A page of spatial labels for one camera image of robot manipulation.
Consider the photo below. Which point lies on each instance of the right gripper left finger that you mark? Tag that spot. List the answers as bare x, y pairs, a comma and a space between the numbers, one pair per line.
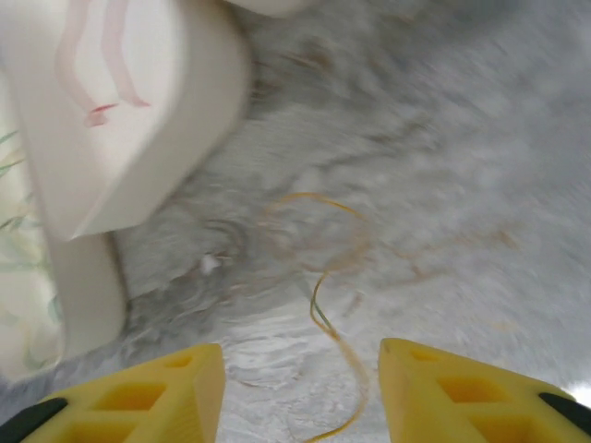
138, 406

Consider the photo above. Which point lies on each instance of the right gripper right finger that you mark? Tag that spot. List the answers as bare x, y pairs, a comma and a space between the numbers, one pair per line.
452, 401

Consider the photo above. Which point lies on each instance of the cream plastic tray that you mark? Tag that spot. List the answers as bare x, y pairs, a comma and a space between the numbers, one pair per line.
83, 300
184, 92

